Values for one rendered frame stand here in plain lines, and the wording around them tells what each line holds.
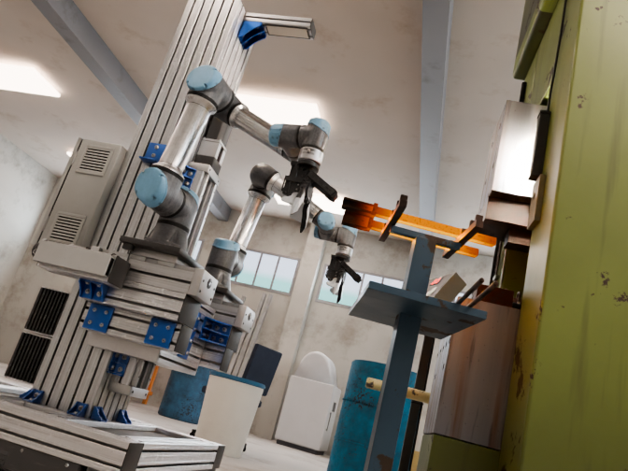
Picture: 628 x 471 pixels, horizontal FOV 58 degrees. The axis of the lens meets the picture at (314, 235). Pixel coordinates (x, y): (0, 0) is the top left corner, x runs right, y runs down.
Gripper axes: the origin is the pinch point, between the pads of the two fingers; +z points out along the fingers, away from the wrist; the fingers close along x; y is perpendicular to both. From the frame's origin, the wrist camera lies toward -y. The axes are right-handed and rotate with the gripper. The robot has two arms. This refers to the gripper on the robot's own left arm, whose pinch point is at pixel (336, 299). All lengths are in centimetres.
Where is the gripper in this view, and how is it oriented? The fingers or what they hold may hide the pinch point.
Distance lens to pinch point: 251.5
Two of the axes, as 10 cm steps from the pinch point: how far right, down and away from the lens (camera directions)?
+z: -2.5, 9.2, -3.1
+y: -9.5, -1.8, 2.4
